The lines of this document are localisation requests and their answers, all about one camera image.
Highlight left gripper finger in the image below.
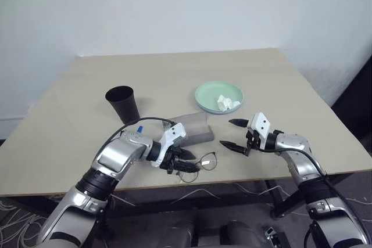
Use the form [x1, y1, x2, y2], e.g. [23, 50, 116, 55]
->
[175, 148, 195, 160]
[174, 159, 201, 174]

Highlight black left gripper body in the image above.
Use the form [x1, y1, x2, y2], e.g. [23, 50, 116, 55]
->
[161, 147, 183, 175]

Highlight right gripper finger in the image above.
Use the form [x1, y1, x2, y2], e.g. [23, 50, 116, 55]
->
[228, 118, 249, 129]
[219, 140, 248, 155]

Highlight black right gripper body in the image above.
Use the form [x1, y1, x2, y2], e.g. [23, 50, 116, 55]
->
[245, 128, 261, 156]

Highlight thin metal frame glasses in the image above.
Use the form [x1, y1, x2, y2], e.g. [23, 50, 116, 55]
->
[173, 152, 219, 184]

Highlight grey glasses case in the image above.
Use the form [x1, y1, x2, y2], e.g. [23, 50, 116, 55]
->
[169, 111, 216, 147]

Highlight black plastic cup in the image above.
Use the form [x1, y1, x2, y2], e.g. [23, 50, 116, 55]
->
[105, 85, 141, 124]

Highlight crumpled white tissue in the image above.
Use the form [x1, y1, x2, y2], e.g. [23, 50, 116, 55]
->
[216, 94, 242, 112]

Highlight light blue plate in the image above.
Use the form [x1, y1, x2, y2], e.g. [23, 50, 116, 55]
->
[196, 103, 242, 115]

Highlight green plate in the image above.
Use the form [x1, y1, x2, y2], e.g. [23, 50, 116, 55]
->
[194, 81, 245, 113]

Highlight dark rounded grey shape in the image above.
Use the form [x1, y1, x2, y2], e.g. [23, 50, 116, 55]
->
[170, 220, 199, 248]
[219, 220, 257, 248]

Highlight small black floor device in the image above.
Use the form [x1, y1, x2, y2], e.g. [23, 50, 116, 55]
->
[262, 224, 288, 248]

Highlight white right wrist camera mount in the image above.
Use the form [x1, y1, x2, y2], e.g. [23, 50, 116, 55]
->
[246, 112, 271, 149]

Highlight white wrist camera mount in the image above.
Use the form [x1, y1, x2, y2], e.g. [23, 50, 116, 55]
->
[246, 112, 271, 149]
[151, 123, 187, 169]

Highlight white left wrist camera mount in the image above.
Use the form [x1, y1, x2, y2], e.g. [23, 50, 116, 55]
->
[151, 123, 187, 169]

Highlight white floor cable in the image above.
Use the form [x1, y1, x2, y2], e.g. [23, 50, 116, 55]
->
[170, 188, 232, 206]
[232, 182, 372, 217]

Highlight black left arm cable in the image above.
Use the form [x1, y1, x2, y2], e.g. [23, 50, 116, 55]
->
[97, 117, 174, 161]

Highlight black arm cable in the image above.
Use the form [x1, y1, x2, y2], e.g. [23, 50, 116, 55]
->
[97, 117, 174, 161]
[257, 147, 372, 248]

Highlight black table leg frame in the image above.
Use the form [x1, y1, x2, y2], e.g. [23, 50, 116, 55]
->
[264, 174, 331, 218]

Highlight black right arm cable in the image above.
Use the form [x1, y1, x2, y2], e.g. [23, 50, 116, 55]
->
[257, 147, 372, 248]

